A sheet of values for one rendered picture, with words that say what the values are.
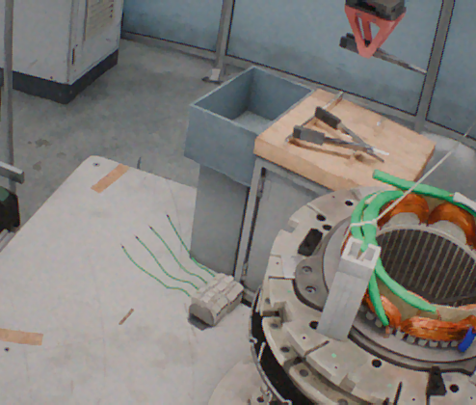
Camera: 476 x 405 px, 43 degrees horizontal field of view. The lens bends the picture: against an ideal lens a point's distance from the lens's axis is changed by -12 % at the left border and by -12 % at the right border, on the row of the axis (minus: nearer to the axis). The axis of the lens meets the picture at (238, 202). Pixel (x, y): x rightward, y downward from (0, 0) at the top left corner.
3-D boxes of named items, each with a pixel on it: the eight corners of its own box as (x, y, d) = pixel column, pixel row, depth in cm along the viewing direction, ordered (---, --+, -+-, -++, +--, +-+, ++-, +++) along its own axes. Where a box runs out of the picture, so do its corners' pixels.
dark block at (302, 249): (322, 238, 66) (325, 229, 65) (309, 258, 64) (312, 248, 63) (309, 233, 66) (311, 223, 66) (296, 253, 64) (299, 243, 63)
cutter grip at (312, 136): (291, 137, 83) (293, 126, 82) (292, 134, 83) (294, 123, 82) (322, 147, 82) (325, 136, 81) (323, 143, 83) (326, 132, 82)
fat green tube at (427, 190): (367, 187, 66) (371, 171, 65) (377, 168, 69) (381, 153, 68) (489, 239, 62) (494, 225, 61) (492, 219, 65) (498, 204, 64)
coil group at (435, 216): (422, 231, 68) (434, 201, 65) (426, 223, 69) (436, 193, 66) (469, 252, 66) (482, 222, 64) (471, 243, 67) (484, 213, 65)
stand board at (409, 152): (252, 153, 86) (254, 137, 84) (316, 101, 99) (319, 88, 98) (392, 220, 79) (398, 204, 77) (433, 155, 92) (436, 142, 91)
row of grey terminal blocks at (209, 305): (206, 334, 95) (209, 315, 93) (181, 317, 97) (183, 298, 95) (247, 299, 102) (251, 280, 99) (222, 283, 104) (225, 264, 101)
